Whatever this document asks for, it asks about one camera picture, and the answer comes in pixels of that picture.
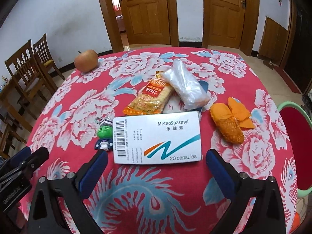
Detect red apple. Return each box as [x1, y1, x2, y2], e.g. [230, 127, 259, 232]
[74, 49, 98, 73]

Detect wooden table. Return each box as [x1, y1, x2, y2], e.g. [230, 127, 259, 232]
[0, 78, 35, 159]

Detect closed wooden door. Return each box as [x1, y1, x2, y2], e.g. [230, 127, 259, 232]
[203, 0, 245, 48]

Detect orange plastic stool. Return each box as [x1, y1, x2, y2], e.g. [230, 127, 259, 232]
[291, 212, 301, 232]

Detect clear plastic bag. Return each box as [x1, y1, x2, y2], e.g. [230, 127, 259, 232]
[162, 58, 210, 110]

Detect red bucket with green rim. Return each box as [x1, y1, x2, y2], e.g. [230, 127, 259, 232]
[277, 101, 312, 198]

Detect orange snack packet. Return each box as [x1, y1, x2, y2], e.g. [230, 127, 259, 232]
[122, 71, 175, 116]

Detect open wooden door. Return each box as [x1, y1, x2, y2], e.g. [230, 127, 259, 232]
[116, 0, 171, 45]

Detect green toy keychain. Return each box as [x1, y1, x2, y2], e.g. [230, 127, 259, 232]
[94, 117, 114, 152]

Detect orange peel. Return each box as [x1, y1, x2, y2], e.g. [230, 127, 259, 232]
[210, 97, 256, 144]

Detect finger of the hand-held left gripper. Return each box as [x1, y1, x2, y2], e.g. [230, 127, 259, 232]
[0, 147, 32, 175]
[23, 147, 50, 176]

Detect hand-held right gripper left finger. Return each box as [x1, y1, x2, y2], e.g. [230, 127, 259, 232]
[27, 149, 109, 234]

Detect white medicine box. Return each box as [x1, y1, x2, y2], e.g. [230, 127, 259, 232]
[113, 111, 203, 165]

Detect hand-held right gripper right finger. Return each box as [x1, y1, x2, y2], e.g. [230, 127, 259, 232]
[205, 149, 286, 234]

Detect wooden chair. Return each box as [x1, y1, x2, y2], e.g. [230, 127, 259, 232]
[4, 40, 59, 108]
[32, 34, 66, 81]

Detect black door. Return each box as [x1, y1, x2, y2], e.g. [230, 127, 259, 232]
[284, 4, 312, 93]

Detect low wooden wall cabinet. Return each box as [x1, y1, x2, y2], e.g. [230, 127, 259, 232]
[258, 17, 289, 66]

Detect red door mat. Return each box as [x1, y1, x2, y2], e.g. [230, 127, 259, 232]
[274, 66, 303, 94]

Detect red floral tablecloth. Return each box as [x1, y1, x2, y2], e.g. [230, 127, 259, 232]
[18, 47, 303, 234]

